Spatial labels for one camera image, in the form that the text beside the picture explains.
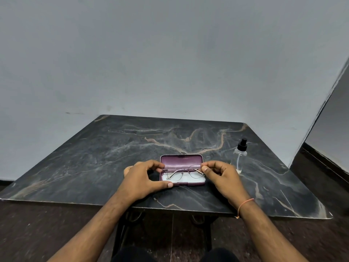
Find person's left hand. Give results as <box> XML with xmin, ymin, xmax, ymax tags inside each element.
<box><xmin>116</xmin><ymin>159</ymin><xmax>174</xmax><ymax>206</ymax></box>

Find person's right hand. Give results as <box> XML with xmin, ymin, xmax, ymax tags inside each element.
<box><xmin>200</xmin><ymin>160</ymin><xmax>253</xmax><ymax>210</ymax></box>

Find clear spray bottle black cap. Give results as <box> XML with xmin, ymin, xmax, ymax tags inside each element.
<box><xmin>230</xmin><ymin>138</ymin><xmax>248</xmax><ymax>175</ymax></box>

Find white cleaning cloth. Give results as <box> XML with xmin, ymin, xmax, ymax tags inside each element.
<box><xmin>161</xmin><ymin>171</ymin><xmax>205</xmax><ymax>184</ymax></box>

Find metal frame eyeglasses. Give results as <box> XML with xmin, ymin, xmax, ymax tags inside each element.
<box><xmin>163</xmin><ymin>164</ymin><xmax>205</xmax><ymax>181</ymax></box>

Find maroon glasses case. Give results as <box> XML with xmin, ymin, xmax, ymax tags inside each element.
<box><xmin>159</xmin><ymin>154</ymin><xmax>206</xmax><ymax>187</ymax></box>

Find person's right forearm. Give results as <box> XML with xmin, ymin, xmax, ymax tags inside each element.
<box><xmin>238</xmin><ymin>200</ymin><xmax>309</xmax><ymax>262</ymax></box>

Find person's left forearm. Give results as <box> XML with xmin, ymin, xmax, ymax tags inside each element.
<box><xmin>48</xmin><ymin>192</ymin><xmax>133</xmax><ymax>262</ymax></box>

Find orange thread wrist bracelet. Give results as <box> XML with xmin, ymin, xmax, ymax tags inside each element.
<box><xmin>235</xmin><ymin>198</ymin><xmax>255</xmax><ymax>219</ymax></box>

